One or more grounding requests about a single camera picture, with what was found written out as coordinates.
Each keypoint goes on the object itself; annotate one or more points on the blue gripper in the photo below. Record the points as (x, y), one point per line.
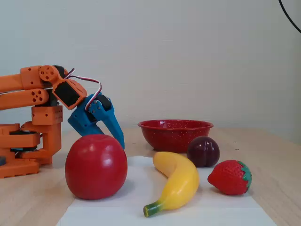
(83, 118)

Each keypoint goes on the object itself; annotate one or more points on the yellow toy banana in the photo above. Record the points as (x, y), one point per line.
(181, 179)

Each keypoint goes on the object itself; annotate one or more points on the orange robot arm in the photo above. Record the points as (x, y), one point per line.
(14, 82)

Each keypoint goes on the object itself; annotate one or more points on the orange robot base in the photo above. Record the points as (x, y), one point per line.
(49, 141)

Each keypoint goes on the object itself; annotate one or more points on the red speckled enamel bowl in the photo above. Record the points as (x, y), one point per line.
(174, 136)

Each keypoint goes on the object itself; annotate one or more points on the red toy apple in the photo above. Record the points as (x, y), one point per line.
(96, 167)

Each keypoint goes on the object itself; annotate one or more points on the white paper sheet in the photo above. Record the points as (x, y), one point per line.
(141, 183)

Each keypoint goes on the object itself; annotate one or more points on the purple toy plum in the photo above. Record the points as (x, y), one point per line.
(203, 151)

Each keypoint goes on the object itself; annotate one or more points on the red toy strawberry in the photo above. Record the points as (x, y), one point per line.
(228, 177)

